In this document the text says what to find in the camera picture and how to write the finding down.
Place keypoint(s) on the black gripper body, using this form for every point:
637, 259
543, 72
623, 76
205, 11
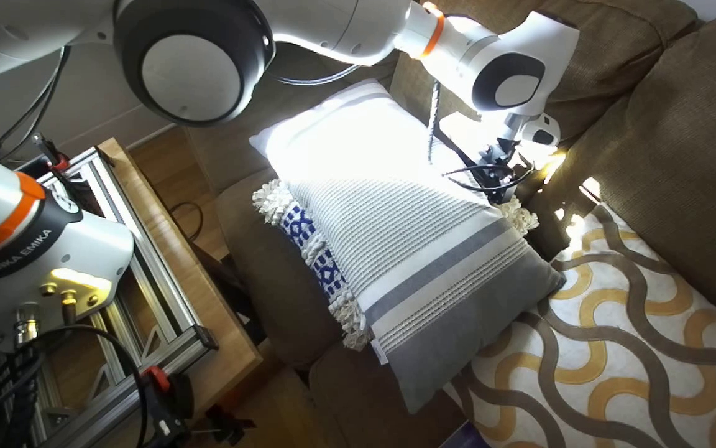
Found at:
499, 169

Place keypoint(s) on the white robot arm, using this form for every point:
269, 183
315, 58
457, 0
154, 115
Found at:
335, 26

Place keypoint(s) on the grey white striped pillow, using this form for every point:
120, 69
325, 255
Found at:
408, 239

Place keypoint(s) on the yellow grey wave pattern pillow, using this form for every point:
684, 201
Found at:
623, 356

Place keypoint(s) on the olive brown sofa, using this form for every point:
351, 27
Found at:
689, 140

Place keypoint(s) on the dark blue book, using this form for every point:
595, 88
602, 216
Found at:
468, 438

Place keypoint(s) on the red black clamp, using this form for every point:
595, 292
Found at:
168, 394

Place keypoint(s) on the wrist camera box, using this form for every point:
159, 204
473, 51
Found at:
543, 129

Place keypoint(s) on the aluminium profile frame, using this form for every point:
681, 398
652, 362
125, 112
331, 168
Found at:
155, 282

